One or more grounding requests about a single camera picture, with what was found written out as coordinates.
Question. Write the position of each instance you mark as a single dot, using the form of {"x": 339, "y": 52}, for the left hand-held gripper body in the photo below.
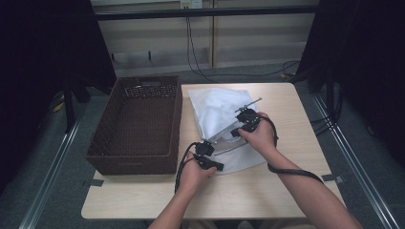
{"x": 203, "y": 149}

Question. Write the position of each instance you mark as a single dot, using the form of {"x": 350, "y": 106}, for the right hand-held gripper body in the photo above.
{"x": 248, "y": 119}

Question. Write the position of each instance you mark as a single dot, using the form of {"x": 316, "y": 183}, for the white mesh laundry bag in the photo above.
{"x": 216, "y": 108}

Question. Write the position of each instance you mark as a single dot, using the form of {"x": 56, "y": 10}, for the brown woven basket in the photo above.
{"x": 137, "y": 127}

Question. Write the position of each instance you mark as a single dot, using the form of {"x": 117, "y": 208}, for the person's right hand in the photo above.
{"x": 262, "y": 136}

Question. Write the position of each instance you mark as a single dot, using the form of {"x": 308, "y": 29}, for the person's left hand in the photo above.
{"x": 192, "y": 178}

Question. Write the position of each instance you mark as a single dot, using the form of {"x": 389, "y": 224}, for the black curtain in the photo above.
{"x": 47, "y": 63}
{"x": 366, "y": 63}

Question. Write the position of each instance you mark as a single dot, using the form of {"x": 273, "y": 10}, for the black stand leg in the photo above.
{"x": 68, "y": 108}

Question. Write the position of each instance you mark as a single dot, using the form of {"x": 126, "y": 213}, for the metal floor rail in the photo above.
{"x": 356, "y": 165}
{"x": 51, "y": 178}

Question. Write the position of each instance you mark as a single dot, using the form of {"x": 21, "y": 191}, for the white wall outlet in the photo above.
{"x": 191, "y": 4}

